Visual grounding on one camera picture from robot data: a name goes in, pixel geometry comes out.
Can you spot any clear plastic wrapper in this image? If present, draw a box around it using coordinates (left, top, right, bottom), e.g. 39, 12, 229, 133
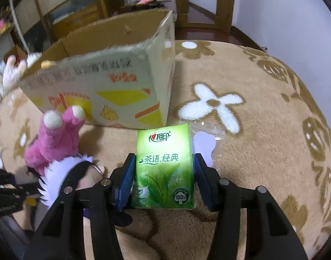
178, 118, 226, 142

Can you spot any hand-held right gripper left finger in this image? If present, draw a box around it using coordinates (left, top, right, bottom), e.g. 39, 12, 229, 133
25, 153, 137, 260

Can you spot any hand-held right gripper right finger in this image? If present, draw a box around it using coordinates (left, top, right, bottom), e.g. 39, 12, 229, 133
195, 153, 309, 260

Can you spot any wooden glass-door cabinet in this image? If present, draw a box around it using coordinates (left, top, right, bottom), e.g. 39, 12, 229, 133
0, 0, 108, 53

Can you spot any white plush toy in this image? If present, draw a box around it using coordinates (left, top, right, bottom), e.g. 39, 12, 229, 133
0, 52, 43, 111

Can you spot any pink plush toy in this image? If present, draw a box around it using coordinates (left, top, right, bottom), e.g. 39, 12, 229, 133
24, 105, 86, 176

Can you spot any wooden door frame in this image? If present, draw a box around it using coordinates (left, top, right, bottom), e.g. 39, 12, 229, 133
179, 0, 234, 30

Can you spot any brown floral blanket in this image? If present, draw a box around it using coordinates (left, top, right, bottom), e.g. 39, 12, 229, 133
0, 39, 331, 260

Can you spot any green tissue pack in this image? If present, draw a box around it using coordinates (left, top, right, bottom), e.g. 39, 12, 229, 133
130, 123, 198, 210

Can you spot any doll with lavender hair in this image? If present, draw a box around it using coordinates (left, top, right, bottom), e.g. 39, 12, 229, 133
38, 153, 132, 228

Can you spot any printed cardboard box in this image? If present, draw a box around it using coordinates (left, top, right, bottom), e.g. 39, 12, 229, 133
18, 9, 176, 130

